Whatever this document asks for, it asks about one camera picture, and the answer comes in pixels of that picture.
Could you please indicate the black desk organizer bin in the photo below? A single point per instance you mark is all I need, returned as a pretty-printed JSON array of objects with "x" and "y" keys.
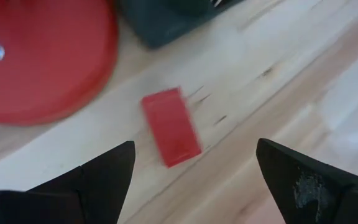
[{"x": 166, "y": 21}]

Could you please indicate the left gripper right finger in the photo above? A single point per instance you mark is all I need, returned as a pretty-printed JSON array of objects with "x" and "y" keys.
[{"x": 306, "y": 193}]

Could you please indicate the red rectangular box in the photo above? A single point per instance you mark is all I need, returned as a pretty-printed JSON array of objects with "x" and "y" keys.
[{"x": 171, "y": 127}]

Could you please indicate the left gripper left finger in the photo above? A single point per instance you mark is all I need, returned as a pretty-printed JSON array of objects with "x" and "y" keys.
[{"x": 89, "y": 193}]

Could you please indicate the red desk lamp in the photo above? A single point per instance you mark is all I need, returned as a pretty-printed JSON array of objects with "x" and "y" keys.
[{"x": 42, "y": 62}]

